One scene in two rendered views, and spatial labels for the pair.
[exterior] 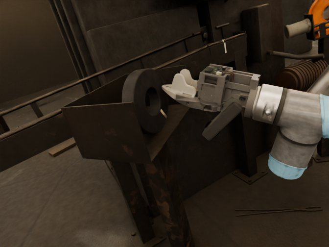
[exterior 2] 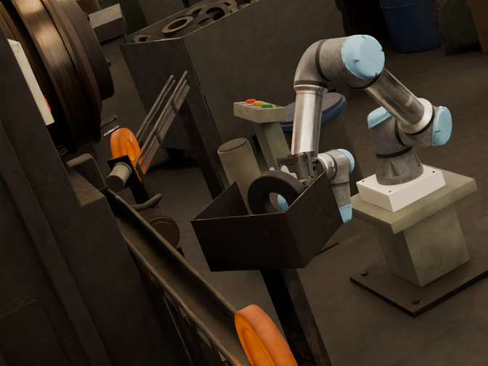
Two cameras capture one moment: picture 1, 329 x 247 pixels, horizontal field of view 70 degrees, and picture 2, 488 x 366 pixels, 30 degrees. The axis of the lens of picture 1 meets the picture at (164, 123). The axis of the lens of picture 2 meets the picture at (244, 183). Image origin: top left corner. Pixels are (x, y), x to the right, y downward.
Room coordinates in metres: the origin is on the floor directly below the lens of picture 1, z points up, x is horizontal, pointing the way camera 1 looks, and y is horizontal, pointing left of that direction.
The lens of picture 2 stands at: (0.40, 2.03, 1.42)
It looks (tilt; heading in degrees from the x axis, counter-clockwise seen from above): 18 degrees down; 276
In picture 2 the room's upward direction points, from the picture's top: 21 degrees counter-clockwise
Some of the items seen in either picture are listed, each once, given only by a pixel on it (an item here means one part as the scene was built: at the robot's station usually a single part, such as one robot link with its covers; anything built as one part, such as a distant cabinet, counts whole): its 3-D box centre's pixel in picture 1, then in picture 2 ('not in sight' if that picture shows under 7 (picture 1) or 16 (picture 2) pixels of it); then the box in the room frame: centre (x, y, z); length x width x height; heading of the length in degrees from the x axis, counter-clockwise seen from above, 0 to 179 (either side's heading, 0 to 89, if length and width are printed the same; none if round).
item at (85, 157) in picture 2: (257, 35); (90, 197); (1.11, -0.51, 0.68); 0.11 x 0.08 x 0.24; 22
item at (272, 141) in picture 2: not in sight; (285, 176); (0.58, -1.21, 0.31); 0.24 x 0.16 x 0.62; 112
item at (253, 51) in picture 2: not in sight; (234, 67); (0.74, -3.06, 0.39); 1.03 x 0.83 x 0.77; 37
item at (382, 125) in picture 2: not in sight; (390, 127); (0.19, -0.71, 0.52); 0.13 x 0.12 x 0.14; 139
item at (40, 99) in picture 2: not in sight; (24, 79); (0.98, 0.05, 1.15); 0.26 x 0.02 x 0.18; 112
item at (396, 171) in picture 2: not in sight; (396, 161); (0.20, -0.71, 0.40); 0.15 x 0.15 x 0.10
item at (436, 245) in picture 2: not in sight; (419, 237); (0.21, -0.71, 0.13); 0.40 x 0.40 x 0.26; 23
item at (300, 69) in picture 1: (302, 115); (175, 284); (1.00, -0.66, 0.27); 0.22 x 0.13 x 0.53; 112
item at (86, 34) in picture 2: not in sight; (83, 49); (0.91, -0.34, 1.11); 0.28 x 0.06 x 0.28; 112
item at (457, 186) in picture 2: not in sight; (407, 196); (0.21, -0.71, 0.28); 0.32 x 0.32 x 0.04; 23
